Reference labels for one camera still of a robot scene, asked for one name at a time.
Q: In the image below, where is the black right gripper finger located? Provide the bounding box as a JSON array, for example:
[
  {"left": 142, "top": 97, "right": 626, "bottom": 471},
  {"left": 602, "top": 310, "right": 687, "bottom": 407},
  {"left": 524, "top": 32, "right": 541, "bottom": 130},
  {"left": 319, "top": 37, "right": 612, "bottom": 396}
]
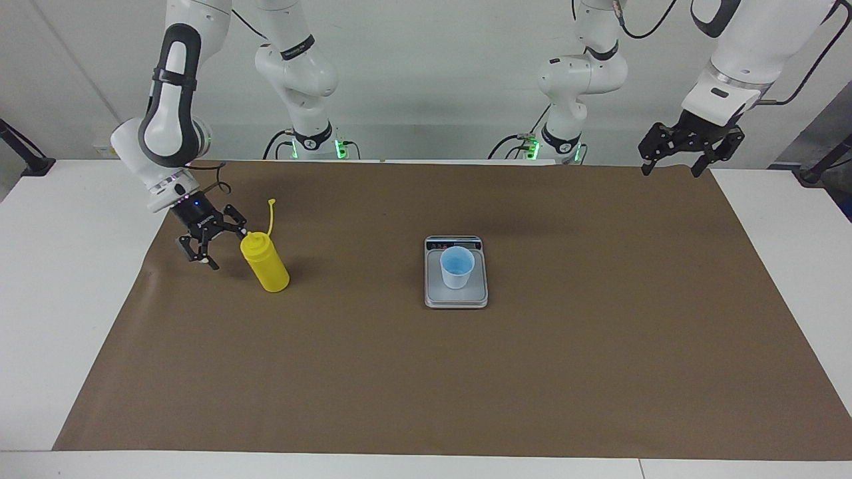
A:
[
  {"left": 176, "top": 233, "right": 220, "bottom": 271},
  {"left": 222, "top": 204, "right": 252, "bottom": 241}
]

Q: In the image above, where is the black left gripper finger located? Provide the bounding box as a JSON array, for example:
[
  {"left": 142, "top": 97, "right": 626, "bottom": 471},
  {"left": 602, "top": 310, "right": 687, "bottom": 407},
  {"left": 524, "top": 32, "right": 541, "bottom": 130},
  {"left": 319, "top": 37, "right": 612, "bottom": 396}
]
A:
[
  {"left": 638, "top": 122, "right": 680, "bottom": 176},
  {"left": 691, "top": 126, "right": 746, "bottom": 178}
]

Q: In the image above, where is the yellow squeeze seasoning bottle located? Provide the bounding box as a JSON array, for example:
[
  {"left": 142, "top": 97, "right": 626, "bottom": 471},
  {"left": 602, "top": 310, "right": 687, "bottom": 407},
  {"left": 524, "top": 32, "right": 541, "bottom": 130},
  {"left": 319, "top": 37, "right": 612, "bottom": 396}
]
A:
[{"left": 240, "top": 198, "right": 291, "bottom": 293}]

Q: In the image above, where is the light blue plastic cup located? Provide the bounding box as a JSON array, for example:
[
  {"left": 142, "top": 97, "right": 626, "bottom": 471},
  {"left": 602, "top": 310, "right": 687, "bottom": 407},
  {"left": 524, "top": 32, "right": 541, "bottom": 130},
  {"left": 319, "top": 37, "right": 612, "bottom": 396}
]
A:
[{"left": 439, "top": 246, "right": 476, "bottom": 290}]

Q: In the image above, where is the silver digital kitchen scale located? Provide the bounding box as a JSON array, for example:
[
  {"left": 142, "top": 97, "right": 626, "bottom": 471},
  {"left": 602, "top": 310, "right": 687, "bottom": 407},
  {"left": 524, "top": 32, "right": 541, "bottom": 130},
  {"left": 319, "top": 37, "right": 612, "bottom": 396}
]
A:
[{"left": 424, "top": 235, "right": 489, "bottom": 310}]

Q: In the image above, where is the black clamp stand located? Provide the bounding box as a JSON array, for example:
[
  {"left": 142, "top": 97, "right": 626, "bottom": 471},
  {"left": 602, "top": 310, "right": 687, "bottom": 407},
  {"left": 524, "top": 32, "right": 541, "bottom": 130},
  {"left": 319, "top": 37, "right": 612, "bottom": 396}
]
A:
[
  {"left": 797, "top": 133, "right": 852, "bottom": 185},
  {"left": 0, "top": 118, "right": 56, "bottom": 177}
]

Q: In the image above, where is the dark grey background equipment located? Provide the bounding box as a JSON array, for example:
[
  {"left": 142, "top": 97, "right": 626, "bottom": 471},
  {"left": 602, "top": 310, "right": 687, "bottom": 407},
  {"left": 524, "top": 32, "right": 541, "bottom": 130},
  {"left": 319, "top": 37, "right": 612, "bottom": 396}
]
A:
[{"left": 772, "top": 80, "right": 852, "bottom": 222}]

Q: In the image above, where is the brown table mat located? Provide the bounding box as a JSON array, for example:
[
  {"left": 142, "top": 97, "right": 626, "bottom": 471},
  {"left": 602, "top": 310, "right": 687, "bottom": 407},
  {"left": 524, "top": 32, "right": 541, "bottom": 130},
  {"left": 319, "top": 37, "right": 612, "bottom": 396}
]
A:
[{"left": 52, "top": 160, "right": 852, "bottom": 461}]

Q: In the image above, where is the black right base cable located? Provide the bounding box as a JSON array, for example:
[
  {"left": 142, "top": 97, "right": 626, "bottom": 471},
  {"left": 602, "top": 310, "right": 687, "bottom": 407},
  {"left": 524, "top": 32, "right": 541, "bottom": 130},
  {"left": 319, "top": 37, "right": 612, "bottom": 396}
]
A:
[{"left": 263, "top": 128, "right": 297, "bottom": 160}]

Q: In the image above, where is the black base cable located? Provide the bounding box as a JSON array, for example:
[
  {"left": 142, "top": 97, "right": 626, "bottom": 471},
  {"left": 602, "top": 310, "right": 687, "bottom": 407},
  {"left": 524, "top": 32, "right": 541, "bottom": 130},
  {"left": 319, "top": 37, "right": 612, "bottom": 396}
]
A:
[
  {"left": 488, "top": 100, "right": 541, "bottom": 160},
  {"left": 263, "top": 128, "right": 297, "bottom": 160}
]

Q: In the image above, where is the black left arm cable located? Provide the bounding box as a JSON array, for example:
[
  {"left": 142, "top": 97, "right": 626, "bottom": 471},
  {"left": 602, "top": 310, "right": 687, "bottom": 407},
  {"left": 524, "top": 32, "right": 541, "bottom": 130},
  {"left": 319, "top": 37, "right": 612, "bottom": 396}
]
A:
[{"left": 572, "top": 0, "right": 852, "bottom": 107}]

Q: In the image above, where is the white wall socket box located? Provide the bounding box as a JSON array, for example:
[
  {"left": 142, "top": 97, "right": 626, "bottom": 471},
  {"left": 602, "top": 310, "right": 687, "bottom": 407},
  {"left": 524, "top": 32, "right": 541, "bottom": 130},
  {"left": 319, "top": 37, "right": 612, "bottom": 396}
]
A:
[{"left": 93, "top": 133, "right": 127, "bottom": 159}]

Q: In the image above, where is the black left base cable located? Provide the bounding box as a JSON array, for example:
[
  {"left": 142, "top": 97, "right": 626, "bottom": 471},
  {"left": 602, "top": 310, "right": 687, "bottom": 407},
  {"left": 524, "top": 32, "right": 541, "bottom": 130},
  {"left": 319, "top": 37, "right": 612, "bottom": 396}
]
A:
[{"left": 488, "top": 100, "right": 541, "bottom": 160}]

